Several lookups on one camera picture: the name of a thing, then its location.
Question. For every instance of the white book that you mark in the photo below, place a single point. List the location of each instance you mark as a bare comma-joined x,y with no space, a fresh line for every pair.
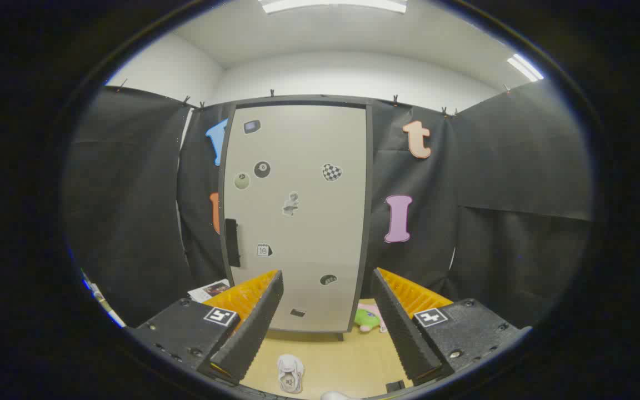
209,290

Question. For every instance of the green and pink plush toy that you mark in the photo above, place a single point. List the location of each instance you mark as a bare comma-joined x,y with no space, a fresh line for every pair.
365,319

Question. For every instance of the white shoe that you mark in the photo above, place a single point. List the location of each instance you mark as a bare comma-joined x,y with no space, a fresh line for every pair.
290,369

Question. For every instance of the grey shoe cabinet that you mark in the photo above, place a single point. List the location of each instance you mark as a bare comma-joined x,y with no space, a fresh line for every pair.
298,100

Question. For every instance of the beige shoe cabinet door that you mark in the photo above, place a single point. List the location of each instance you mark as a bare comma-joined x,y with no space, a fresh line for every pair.
309,233

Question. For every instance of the ceiling light panel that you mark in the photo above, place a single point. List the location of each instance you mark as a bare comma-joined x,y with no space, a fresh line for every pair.
524,66
331,5

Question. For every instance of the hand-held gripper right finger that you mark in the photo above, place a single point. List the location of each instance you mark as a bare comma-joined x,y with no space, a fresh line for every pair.
403,333

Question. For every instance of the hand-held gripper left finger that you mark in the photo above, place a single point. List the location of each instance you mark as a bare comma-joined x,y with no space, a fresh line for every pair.
253,333

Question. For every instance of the black backdrop cloth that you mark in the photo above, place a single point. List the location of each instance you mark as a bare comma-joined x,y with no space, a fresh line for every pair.
131,211

